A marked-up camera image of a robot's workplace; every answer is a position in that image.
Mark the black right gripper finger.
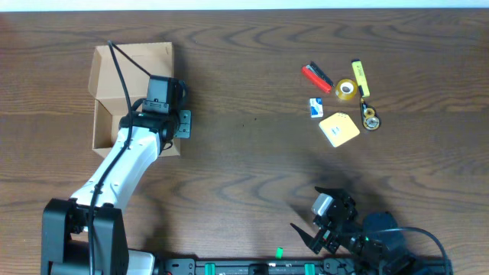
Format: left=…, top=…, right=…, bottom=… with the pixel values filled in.
left=290, top=223, right=319, bottom=254
left=314, top=186, right=344, bottom=197

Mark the brown cardboard box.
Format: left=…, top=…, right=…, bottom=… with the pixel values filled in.
left=88, top=42, right=174, bottom=158

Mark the yellow sticky notepad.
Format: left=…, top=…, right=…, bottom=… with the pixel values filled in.
left=319, top=112, right=360, bottom=147

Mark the black correction tape dispenser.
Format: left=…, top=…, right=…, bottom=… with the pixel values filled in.
left=360, top=98, right=381, bottom=131

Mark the white blue staples box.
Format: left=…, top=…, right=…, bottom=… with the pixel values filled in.
left=309, top=98, right=324, bottom=118

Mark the yellow tape roll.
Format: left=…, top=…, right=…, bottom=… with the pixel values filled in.
left=335, top=79, right=358, bottom=101

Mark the yellow highlighter pen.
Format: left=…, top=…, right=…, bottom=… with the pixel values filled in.
left=351, top=60, right=371, bottom=98

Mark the red black stapler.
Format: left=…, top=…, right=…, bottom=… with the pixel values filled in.
left=301, top=61, right=335, bottom=94

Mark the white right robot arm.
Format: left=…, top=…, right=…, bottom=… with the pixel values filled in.
left=292, top=187, right=423, bottom=274

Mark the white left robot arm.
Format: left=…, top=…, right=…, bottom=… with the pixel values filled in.
left=40, top=76, right=191, bottom=275

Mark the green clip on rail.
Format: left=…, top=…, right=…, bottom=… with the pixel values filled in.
left=275, top=247, right=283, bottom=260

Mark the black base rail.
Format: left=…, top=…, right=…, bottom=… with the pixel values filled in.
left=154, top=257, right=454, bottom=275

